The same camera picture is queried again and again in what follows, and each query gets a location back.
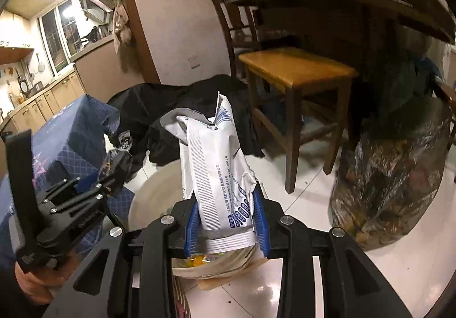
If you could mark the light wooden stool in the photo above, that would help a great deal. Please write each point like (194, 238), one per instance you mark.
(299, 69)

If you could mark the dark green bag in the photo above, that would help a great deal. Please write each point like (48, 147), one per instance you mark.
(416, 76)

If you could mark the black cloth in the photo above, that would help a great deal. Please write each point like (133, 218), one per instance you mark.
(171, 101)

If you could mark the person's left hand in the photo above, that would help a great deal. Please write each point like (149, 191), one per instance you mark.
(37, 284)

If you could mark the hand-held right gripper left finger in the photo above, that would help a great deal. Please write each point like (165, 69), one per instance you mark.
(192, 229)

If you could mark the white wall socket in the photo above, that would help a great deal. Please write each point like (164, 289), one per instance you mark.
(194, 61)

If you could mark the kitchen counter end unit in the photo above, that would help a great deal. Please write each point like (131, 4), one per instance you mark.
(98, 65)

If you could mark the kitchen window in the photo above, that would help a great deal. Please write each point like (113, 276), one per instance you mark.
(57, 38)

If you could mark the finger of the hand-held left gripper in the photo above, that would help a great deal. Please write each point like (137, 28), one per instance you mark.
(76, 185)
(89, 202)

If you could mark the steel range hood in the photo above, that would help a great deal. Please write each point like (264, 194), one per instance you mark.
(94, 6)

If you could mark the white plastic bucket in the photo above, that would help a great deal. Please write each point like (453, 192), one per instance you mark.
(156, 193)

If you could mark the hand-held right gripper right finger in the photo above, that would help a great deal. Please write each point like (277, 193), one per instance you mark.
(260, 229)

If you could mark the dark wooden chair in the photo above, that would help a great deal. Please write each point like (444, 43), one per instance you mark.
(238, 29)

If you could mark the row of lower kitchen cabinets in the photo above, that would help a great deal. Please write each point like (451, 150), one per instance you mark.
(42, 104)

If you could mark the long upper kitchen cabinet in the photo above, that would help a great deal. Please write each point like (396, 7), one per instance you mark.
(14, 53)

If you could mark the blue star-print tablecloth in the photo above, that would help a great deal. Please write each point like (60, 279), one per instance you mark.
(67, 133)

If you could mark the white black plastic wrapper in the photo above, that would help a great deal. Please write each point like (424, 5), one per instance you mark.
(125, 140)

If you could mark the dark wrapper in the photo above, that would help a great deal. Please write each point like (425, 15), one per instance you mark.
(117, 165)

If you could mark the hanging cloth bags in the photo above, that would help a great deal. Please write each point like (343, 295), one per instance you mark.
(122, 29)

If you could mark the large clear garbage bag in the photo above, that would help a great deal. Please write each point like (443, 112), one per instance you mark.
(392, 179)

